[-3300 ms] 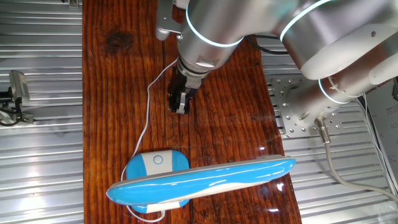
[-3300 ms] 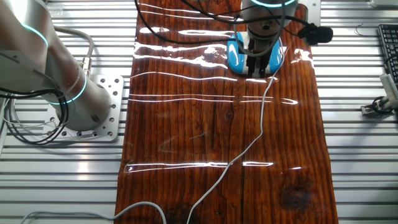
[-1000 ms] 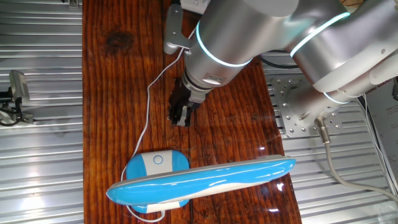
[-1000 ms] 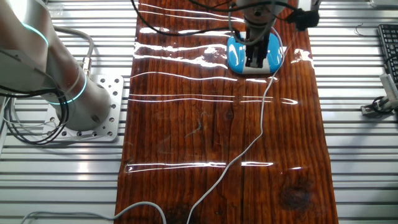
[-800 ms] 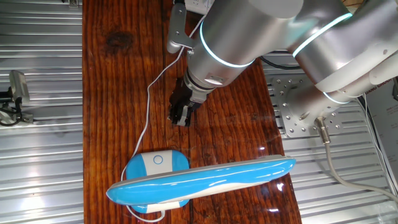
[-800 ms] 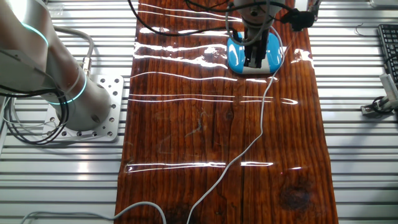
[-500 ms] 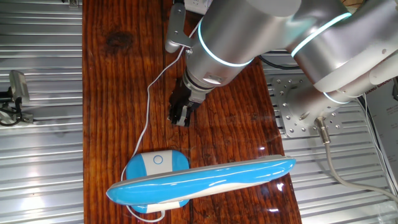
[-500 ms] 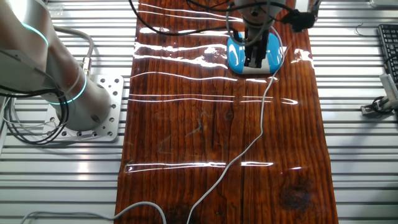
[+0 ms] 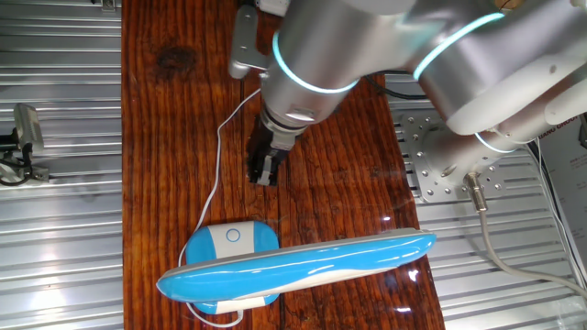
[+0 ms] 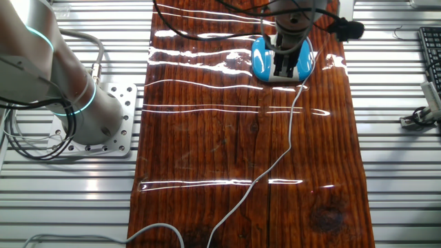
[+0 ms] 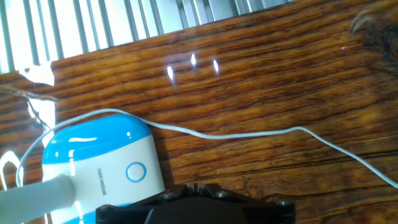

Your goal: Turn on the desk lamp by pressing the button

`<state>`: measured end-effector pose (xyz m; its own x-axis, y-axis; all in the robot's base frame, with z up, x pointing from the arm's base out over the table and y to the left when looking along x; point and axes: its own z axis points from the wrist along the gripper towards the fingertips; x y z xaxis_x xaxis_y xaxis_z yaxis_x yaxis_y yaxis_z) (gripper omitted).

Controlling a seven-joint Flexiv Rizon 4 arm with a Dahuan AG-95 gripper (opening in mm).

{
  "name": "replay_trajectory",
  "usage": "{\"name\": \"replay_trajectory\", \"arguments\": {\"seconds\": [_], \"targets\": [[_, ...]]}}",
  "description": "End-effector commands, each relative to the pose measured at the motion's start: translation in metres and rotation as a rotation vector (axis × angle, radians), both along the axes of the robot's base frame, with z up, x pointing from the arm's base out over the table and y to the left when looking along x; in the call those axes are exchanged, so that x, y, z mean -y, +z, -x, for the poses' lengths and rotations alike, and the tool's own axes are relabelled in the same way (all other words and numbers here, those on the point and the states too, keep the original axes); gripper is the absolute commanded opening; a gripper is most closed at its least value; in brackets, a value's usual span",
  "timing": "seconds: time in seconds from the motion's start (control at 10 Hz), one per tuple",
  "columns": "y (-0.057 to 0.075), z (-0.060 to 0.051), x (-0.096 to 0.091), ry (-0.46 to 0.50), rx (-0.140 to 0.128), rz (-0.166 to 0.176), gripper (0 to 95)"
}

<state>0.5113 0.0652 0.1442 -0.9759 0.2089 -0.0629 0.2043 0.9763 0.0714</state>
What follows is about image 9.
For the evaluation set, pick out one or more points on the white printed sheet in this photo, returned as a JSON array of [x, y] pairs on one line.
[[573, 183]]

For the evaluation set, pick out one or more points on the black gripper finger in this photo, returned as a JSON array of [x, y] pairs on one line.
[[259, 169], [278, 167]]

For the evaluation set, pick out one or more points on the grey exterior camera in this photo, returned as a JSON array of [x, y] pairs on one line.
[[28, 128]]

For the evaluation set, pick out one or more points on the metal camera bracket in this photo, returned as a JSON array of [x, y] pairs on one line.
[[39, 174]]

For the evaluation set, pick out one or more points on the blue and white desk lamp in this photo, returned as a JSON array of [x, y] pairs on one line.
[[275, 270]]

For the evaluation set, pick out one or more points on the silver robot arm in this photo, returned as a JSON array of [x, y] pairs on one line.
[[344, 46]]

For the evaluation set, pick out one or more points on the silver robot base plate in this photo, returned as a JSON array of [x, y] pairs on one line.
[[413, 151]]

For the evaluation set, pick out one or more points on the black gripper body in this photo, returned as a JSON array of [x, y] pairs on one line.
[[273, 142]]

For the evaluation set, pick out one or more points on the wood grain vinyl mat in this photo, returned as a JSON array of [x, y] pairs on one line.
[[174, 183]]

